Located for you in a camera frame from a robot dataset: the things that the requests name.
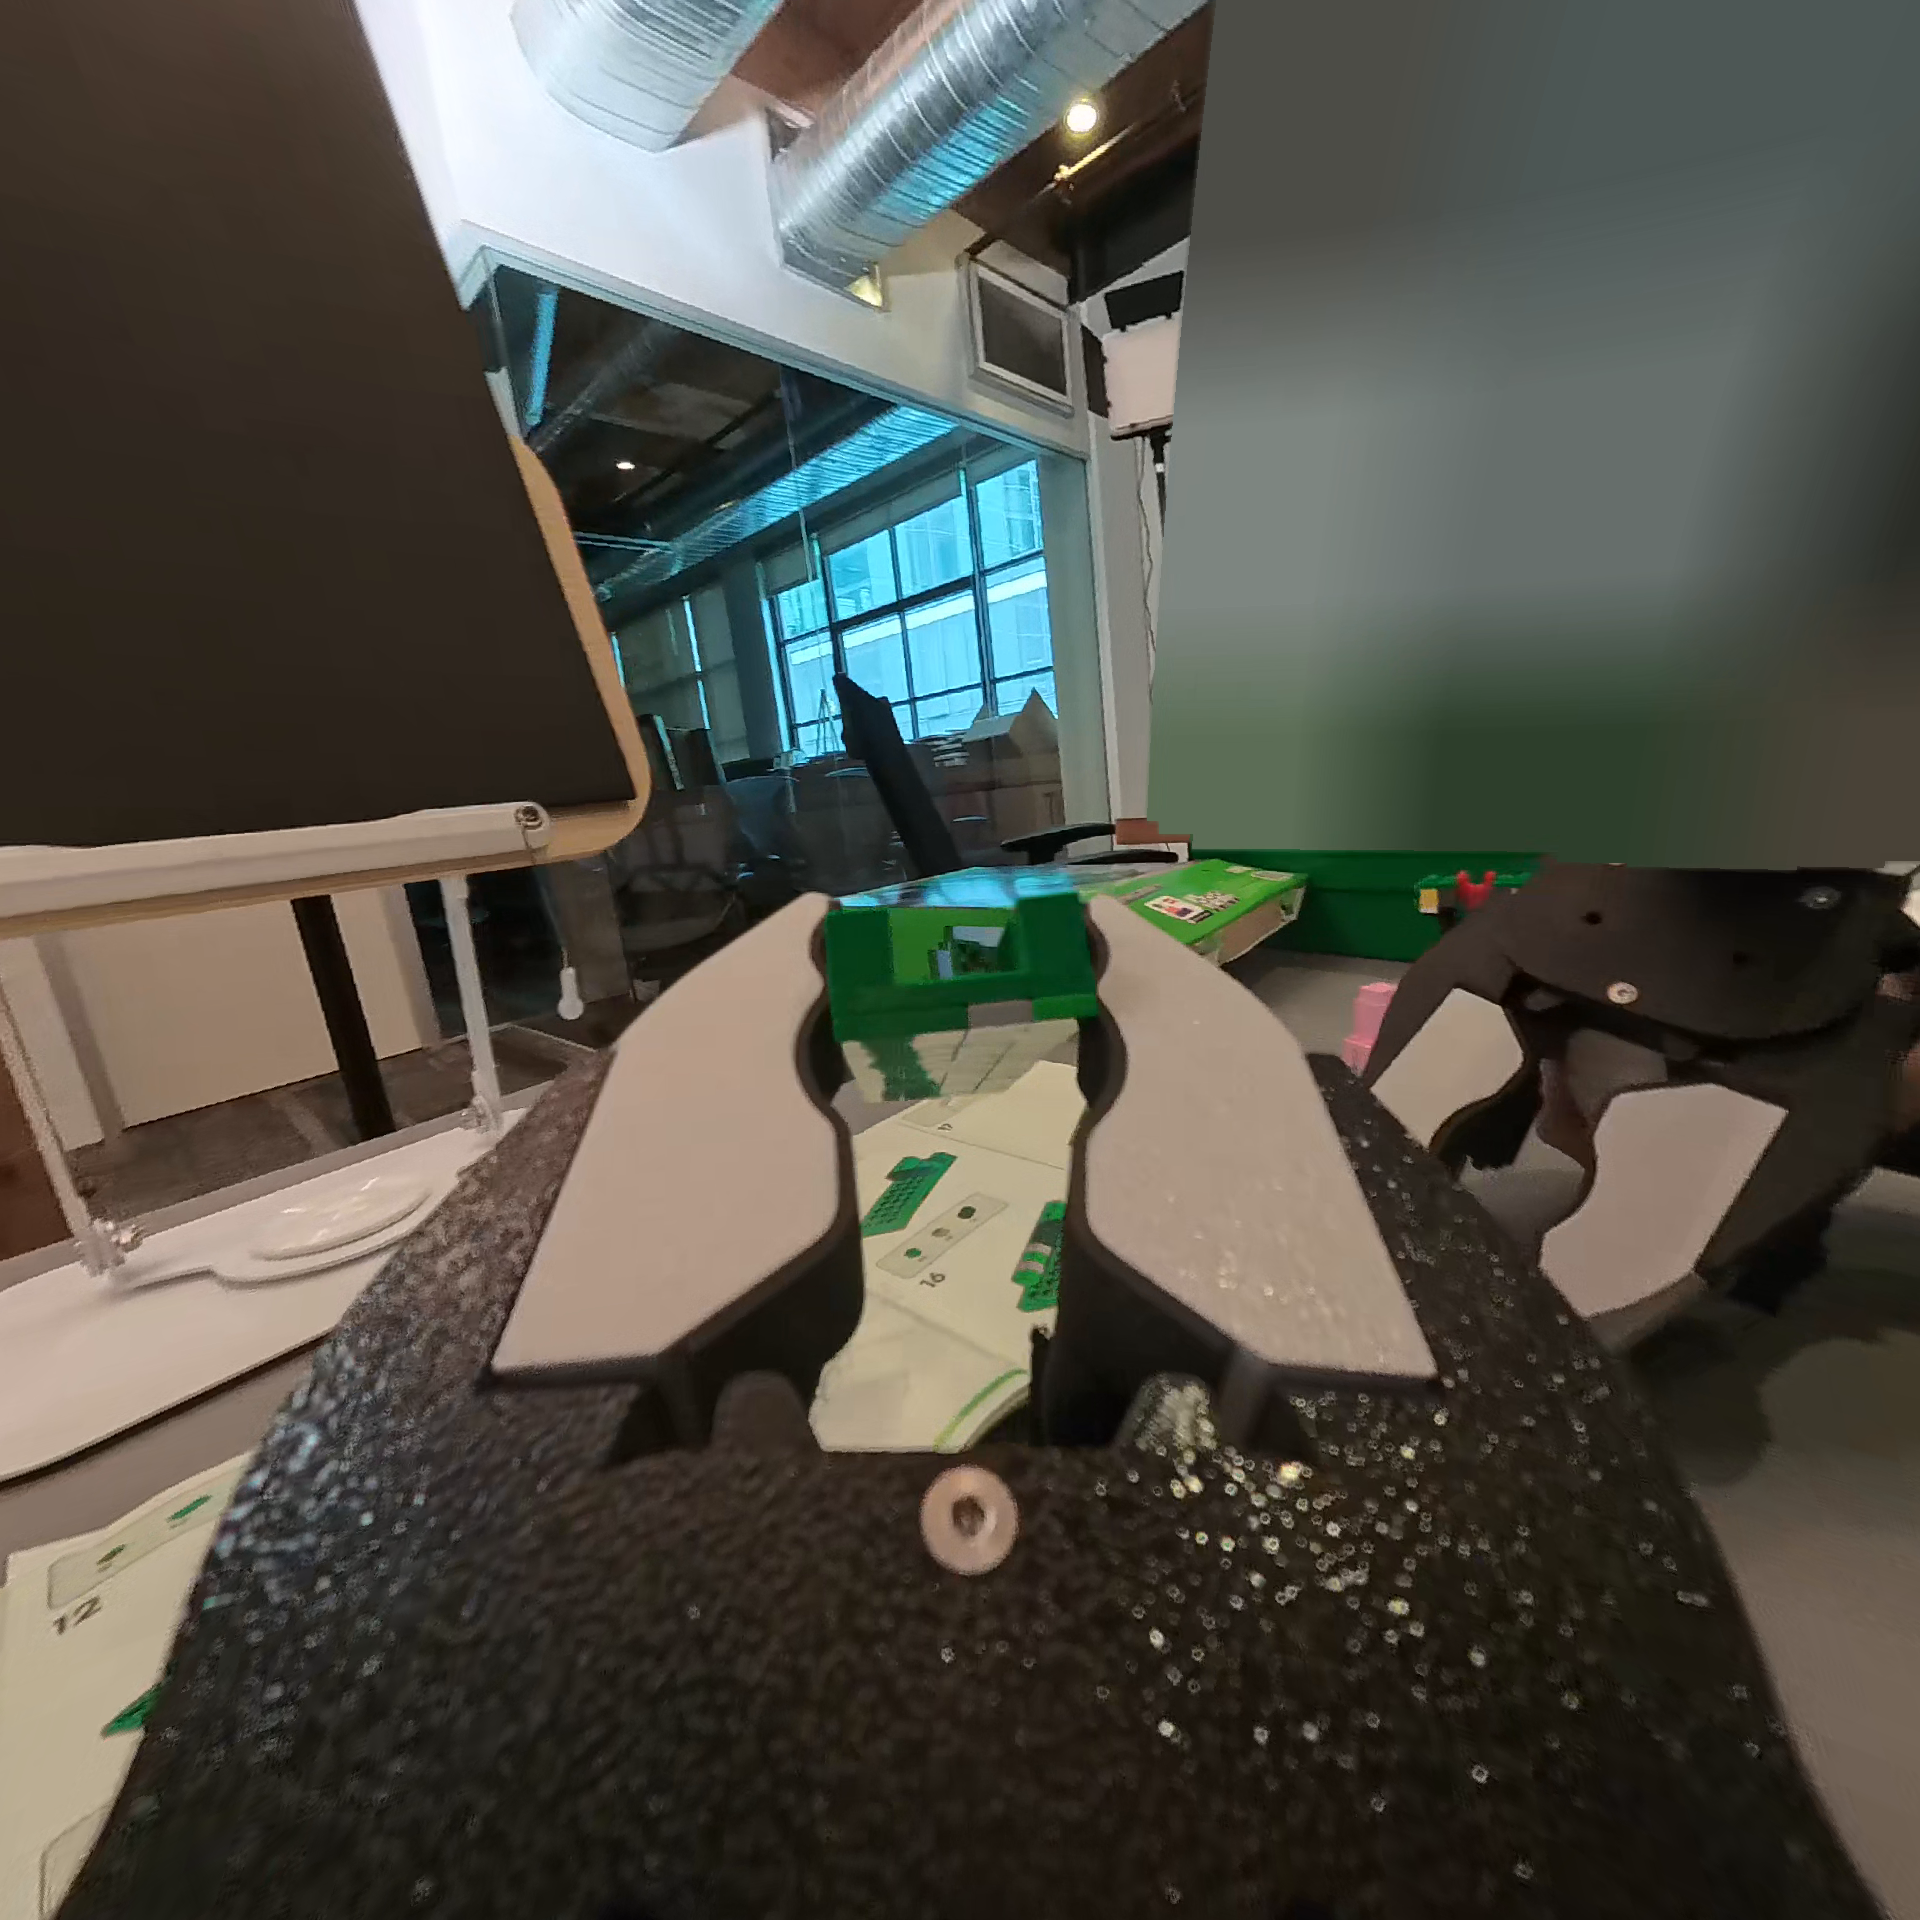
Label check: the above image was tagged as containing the green cardboard box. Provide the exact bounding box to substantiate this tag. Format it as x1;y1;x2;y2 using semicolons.
1072;856;1309;967

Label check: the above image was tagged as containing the black foam board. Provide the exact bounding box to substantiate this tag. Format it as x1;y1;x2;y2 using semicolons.
0;0;645;851

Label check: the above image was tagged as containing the green plastic bin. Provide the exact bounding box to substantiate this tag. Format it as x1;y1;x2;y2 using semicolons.
1200;849;1547;967

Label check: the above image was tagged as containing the spiral metal air duct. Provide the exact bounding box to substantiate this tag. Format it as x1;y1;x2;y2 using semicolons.
511;0;804;153
770;0;1220;290

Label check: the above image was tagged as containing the studio light panel on stand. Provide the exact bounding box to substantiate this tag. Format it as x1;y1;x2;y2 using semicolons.
1082;273;1195;677

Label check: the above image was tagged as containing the gridded window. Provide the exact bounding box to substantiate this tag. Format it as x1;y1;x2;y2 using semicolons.
760;455;1055;748

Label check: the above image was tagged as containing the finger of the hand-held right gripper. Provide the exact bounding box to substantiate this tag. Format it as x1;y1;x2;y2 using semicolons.
1532;1077;1799;1347
1369;988;1570;1175

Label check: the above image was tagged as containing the black office chair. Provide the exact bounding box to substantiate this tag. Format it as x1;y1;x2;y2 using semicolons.
829;673;1119;891

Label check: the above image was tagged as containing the instruction booklet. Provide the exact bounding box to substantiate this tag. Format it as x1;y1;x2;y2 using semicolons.
0;1068;1083;1920

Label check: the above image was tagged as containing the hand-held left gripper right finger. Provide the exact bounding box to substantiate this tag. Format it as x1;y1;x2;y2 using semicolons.
1032;894;1443;1453

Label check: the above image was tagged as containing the white tabletop stand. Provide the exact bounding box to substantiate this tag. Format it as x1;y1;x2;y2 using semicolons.
0;801;562;1485

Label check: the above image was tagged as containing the white wall vent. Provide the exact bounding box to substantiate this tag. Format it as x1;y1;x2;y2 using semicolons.
963;259;1077;412

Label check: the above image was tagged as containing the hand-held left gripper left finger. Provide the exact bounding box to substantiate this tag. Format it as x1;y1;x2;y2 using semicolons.
487;894;870;1453

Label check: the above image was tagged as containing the brown cardboard box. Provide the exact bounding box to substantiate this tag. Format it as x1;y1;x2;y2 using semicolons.
959;685;1072;841

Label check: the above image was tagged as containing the grey desk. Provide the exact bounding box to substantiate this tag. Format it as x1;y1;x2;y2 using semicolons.
0;944;1920;1920

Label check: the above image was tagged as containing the green brick assembly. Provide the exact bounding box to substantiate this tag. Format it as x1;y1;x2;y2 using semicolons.
824;885;1112;1104

